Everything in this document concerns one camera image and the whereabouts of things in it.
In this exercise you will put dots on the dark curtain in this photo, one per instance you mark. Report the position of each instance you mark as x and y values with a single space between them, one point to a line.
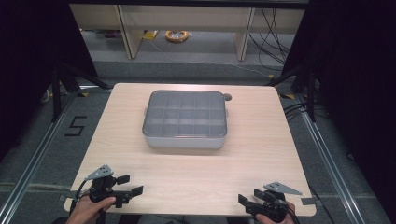
31 62
355 93

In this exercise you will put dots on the white shelf unit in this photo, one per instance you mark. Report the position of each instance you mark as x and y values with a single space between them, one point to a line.
186 18

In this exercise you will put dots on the person's left hand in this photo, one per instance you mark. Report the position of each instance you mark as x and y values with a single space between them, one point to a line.
85 211

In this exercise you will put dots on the aluminium floor rail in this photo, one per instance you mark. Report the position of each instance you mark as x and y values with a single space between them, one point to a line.
34 161
330 168

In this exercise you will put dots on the grey compartment box clear lid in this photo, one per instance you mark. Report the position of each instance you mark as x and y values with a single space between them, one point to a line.
185 118

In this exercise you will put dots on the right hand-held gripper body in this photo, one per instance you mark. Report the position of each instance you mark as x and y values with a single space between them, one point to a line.
272 207

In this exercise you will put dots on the person's right hand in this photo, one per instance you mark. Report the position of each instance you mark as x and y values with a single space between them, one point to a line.
290 216

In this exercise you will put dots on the black metal stand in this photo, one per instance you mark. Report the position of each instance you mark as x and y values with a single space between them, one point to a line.
67 82
306 84

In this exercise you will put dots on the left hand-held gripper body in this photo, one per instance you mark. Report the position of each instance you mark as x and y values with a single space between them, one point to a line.
102 189

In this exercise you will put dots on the yellow packet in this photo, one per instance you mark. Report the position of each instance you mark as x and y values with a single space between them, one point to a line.
150 35

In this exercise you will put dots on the small round grey disc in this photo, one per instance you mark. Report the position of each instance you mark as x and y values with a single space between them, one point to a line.
228 97

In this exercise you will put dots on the grey tape strip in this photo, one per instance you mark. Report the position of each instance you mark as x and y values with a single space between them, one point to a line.
67 196
308 201

